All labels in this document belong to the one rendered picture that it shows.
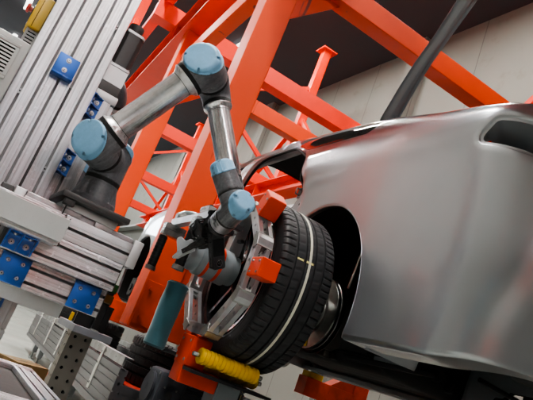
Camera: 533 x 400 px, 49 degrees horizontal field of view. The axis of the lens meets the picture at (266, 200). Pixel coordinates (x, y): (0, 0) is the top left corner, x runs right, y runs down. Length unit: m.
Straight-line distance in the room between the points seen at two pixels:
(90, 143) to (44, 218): 0.26
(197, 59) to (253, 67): 1.24
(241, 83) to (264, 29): 0.34
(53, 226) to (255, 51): 1.69
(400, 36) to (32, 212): 2.59
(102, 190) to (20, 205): 0.29
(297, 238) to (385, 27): 1.88
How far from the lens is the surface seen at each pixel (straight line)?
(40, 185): 2.07
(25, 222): 1.74
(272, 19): 3.22
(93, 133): 1.82
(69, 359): 2.80
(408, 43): 3.75
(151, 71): 6.28
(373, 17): 3.64
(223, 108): 1.93
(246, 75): 3.03
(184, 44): 5.14
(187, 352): 2.21
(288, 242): 2.08
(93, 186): 1.91
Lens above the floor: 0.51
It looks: 16 degrees up
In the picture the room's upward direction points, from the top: 21 degrees clockwise
